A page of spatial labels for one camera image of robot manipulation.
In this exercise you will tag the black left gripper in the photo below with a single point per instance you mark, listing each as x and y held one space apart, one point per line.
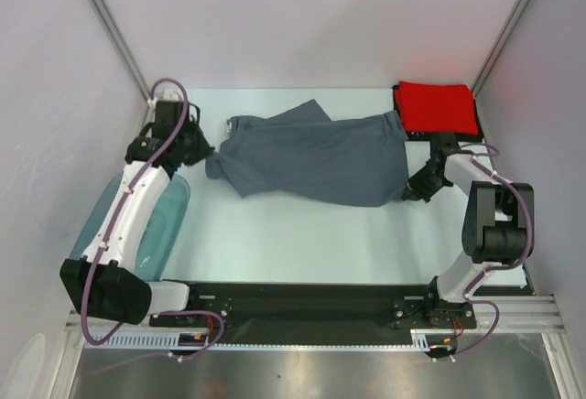
204 150

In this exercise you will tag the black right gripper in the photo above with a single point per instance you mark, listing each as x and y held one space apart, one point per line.
414 188

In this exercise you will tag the grey t shirt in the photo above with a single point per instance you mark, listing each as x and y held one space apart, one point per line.
351 162

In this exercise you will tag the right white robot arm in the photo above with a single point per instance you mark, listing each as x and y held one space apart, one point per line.
498 227

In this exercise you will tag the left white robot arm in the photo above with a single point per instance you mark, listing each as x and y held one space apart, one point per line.
103 283

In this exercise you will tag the teal transparent plastic bin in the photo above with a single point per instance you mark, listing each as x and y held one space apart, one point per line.
160 234

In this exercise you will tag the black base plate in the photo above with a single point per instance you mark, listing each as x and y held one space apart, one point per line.
294 311

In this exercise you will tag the white slotted cable duct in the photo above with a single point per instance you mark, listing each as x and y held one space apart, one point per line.
191 342

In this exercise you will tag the aluminium front rail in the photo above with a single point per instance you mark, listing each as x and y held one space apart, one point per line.
523 314

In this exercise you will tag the left aluminium frame post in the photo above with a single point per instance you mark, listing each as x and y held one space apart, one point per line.
112 30

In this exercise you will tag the aluminium frame post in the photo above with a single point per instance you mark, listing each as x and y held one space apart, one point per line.
512 22
112 30

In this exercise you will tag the right aluminium frame post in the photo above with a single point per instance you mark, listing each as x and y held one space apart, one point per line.
512 22

